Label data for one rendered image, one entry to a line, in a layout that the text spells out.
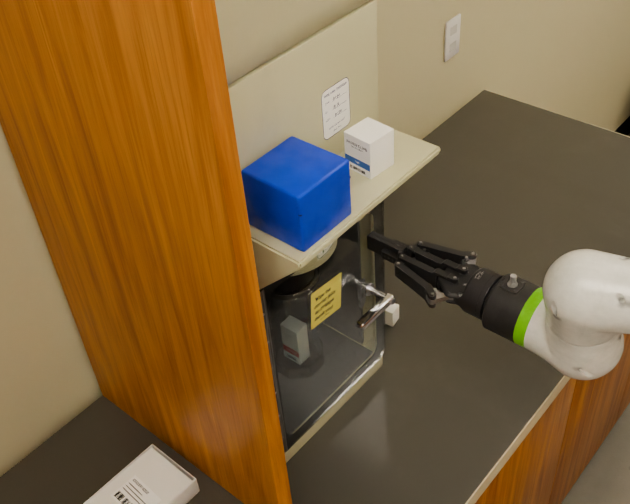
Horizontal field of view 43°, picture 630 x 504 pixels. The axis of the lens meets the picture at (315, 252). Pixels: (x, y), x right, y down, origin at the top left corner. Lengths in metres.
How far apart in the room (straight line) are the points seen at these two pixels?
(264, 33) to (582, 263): 0.49
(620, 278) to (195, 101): 0.56
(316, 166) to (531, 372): 0.79
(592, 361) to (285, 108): 0.54
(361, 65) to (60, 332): 0.77
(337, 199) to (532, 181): 1.14
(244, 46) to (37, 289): 0.69
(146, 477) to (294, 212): 0.67
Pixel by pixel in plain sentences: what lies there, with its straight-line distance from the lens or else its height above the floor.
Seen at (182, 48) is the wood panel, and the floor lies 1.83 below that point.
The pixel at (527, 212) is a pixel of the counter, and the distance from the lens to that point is 2.03.
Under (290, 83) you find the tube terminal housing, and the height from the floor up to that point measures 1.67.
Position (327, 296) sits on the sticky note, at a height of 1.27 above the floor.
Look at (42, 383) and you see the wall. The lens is 1.62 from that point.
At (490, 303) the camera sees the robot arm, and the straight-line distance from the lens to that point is 1.21.
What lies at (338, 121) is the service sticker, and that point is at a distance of 1.18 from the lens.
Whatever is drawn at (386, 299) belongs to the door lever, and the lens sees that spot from 1.40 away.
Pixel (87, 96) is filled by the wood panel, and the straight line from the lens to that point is 1.03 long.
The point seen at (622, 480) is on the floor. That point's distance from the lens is 2.71.
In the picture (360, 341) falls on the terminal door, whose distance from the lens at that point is 1.49.
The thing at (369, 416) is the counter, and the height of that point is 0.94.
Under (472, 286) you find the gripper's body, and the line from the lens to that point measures 1.23.
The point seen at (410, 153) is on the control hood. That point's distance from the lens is 1.20.
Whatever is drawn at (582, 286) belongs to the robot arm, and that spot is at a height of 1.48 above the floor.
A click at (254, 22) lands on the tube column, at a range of 0.99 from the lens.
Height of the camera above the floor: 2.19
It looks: 41 degrees down
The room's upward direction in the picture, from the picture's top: 5 degrees counter-clockwise
